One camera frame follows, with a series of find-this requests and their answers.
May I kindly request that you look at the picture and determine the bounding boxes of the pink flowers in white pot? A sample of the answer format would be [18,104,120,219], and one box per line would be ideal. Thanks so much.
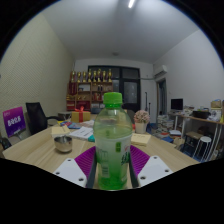
[133,109,151,135]

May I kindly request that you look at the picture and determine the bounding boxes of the long wooden side desk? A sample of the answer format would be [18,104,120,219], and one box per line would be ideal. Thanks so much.
[173,112,224,158]

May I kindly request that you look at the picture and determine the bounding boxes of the green-capped clear drink bottle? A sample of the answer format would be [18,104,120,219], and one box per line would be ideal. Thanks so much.
[92,91,134,191]

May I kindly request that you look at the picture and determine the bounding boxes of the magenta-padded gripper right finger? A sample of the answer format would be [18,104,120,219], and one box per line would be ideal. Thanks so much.
[129,145,174,188]

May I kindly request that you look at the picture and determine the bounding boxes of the black computer monitor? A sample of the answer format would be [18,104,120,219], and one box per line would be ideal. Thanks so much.
[170,98,184,111]

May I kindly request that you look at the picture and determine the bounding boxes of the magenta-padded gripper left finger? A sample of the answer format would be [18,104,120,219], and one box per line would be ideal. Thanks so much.
[53,145,98,189]

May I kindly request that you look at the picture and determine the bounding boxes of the dark glass door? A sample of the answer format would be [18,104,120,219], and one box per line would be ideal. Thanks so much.
[113,65,141,113]

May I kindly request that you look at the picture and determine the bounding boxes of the white wall air conditioner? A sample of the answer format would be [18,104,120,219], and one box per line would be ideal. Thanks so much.
[153,64,169,79]

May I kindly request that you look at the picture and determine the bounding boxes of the small steel cup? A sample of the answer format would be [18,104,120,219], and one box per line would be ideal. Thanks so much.
[53,135,74,154]

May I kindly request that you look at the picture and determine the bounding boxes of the small pale yellow book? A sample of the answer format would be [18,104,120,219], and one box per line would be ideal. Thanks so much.
[51,125,71,137]

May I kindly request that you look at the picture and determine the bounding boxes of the white round stool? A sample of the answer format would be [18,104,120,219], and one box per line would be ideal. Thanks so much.
[193,135,213,161]

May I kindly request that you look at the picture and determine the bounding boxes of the white paper booklet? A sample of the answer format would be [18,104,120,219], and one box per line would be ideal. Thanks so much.
[69,125,95,140]

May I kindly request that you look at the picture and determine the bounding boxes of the purple sign board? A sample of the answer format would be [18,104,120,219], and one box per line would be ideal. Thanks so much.
[2,106,27,138]

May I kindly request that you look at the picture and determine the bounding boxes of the wooden shelf unit with trophies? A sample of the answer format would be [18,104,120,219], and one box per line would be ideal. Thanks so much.
[65,69,114,113]

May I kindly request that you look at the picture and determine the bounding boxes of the yellow gift box red ribbon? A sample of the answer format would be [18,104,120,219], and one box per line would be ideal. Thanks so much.
[71,106,92,124]

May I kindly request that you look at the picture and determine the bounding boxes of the large pale yellow notepad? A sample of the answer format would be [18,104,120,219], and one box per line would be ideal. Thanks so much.
[130,133,152,147]

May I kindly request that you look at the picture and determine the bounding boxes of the black office chair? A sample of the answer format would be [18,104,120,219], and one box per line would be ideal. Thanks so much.
[25,101,63,135]

